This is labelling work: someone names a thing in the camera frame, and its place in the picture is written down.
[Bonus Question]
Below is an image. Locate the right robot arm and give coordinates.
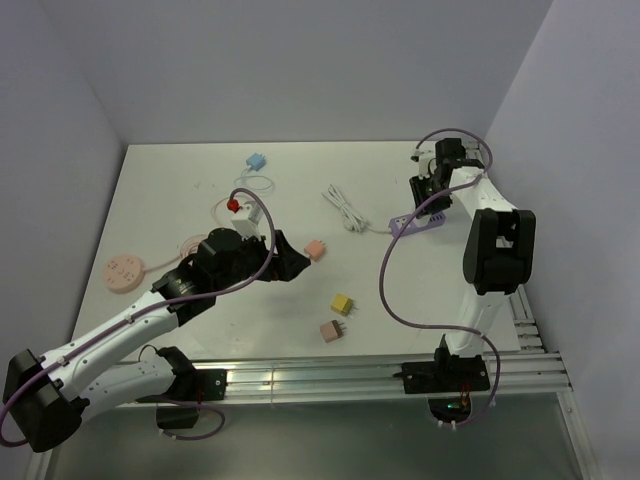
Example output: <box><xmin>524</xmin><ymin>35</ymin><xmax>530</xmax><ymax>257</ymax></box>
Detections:
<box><xmin>409</xmin><ymin>138</ymin><xmax>536</xmax><ymax>390</ymax></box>

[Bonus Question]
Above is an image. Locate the purple power strip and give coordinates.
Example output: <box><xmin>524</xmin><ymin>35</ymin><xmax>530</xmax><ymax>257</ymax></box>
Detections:
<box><xmin>388</xmin><ymin>212</ymin><xmax>446</xmax><ymax>237</ymax></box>

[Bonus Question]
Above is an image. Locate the blue charger plug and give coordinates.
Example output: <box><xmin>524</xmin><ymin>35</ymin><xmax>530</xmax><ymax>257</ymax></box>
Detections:
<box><xmin>245</xmin><ymin>153</ymin><xmax>266</xmax><ymax>172</ymax></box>

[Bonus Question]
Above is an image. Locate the dusty pink charger plug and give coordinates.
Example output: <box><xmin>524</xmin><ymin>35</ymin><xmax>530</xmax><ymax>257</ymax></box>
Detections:
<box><xmin>319</xmin><ymin>320</ymin><xmax>347</xmax><ymax>343</ymax></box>

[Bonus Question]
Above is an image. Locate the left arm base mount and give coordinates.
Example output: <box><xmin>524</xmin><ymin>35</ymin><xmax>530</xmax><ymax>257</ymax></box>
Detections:
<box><xmin>136</xmin><ymin>369</ymin><xmax>227</xmax><ymax>441</ymax></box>

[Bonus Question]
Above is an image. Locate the white power strip cord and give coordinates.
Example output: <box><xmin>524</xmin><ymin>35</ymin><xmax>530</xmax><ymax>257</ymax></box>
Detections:
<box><xmin>322</xmin><ymin>183</ymin><xmax>394</xmax><ymax>236</ymax></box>

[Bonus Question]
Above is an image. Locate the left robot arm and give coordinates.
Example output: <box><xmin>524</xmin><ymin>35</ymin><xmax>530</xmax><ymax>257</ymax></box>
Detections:
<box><xmin>1</xmin><ymin>228</ymin><xmax>311</xmax><ymax>453</ymax></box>

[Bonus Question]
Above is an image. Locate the aluminium front rail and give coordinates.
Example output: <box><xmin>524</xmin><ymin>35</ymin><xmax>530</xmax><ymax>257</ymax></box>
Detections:
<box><xmin>47</xmin><ymin>349</ymin><xmax>571</xmax><ymax>411</ymax></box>

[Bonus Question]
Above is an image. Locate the aluminium right rail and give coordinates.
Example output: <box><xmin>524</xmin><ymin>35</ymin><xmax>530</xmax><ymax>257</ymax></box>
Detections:
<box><xmin>462</xmin><ymin>140</ymin><xmax>544</xmax><ymax>354</ymax></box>

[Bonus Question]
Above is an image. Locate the pink round power socket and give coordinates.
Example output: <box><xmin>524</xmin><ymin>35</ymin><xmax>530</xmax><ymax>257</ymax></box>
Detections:
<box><xmin>102</xmin><ymin>254</ymin><xmax>145</xmax><ymax>294</ymax></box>

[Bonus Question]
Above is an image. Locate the aluminium rail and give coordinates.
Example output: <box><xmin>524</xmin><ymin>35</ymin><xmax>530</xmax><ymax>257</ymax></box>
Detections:
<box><xmin>462</xmin><ymin>140</ymin><xmax>544</xmax><ymax>354</ymax></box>
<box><xmin>47</xmin><ymin>349</ymin><xmax>571</xmax><ymax>411</ymax></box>

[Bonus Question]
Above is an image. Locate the yellow charger plug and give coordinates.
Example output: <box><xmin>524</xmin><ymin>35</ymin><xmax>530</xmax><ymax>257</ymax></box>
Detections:
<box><xmin>330</xmin><ymin>294</ymin><xmax>357</xmax><ymax>317</ymax></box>

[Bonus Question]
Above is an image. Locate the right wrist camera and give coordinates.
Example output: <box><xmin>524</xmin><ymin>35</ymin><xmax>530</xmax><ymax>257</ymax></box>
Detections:
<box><xmin>411</xmin><ymin>149</ymin><xmax>436</xmax><ymax>178</ymax></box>

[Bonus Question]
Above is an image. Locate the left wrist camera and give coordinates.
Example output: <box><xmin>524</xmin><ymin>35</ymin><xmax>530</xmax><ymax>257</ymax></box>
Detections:
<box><xmin>226</xmin><ymin>199</ymin><xmax>263</xmax><ymax>239</ymax></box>

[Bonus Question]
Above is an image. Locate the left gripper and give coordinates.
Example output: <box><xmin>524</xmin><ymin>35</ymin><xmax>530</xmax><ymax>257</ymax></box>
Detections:
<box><xmin>214</xmin><ymin>229</ymin><xmax>310</xmax><ymax>292</ymax></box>

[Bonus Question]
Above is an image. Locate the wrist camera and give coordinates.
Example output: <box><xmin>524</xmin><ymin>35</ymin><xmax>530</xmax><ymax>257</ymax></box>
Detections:
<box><xmin>226</xmin><ymin>199</ymin><xmax>263</xmax><ymax>239</ymax></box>
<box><xmin>411</xmin><ymin>149</ymin><xmax>436</xmax><ymax>178</ymax></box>

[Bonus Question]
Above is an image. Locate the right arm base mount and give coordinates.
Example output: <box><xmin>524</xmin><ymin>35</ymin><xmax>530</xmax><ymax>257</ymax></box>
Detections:
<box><xmin>393</xmin><ymin>346</ymin><xmax>490</xmax><ymax>424</ymax></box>

